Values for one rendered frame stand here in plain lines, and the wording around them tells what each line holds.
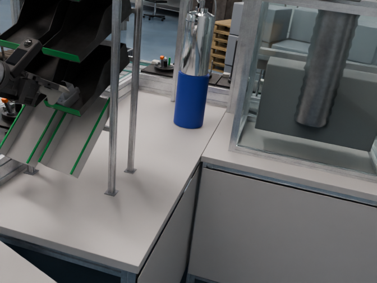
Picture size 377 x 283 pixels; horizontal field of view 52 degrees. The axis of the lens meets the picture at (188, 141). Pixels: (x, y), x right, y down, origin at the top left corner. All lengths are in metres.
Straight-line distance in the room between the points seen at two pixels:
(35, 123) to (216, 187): 0.83
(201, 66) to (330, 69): 0.60
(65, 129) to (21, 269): 0.46
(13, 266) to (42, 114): 0.51
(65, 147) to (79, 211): 0.21
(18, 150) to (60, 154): 0.15
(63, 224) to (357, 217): 1.19
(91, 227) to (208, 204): 0.73
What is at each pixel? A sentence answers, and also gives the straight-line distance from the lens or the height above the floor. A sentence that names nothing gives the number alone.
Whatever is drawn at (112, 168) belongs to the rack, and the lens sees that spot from 1.35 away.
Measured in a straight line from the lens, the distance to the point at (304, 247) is 1.90.
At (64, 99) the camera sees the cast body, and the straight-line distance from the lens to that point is 1.20.
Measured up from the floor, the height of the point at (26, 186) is 0.86.
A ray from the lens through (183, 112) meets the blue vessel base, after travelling 1.94.
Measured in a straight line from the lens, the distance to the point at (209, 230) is 1.92.
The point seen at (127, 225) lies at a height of 0.86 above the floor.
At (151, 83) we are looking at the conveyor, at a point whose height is 0.91.
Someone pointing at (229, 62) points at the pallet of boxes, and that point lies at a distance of 3.85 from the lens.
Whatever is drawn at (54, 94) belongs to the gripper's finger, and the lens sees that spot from 1.12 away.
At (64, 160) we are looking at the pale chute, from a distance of 1.30.
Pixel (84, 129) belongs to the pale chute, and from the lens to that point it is 1.31.
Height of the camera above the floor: 1.64
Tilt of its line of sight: 25 degrees down
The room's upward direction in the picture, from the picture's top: 7 degrees clockwise
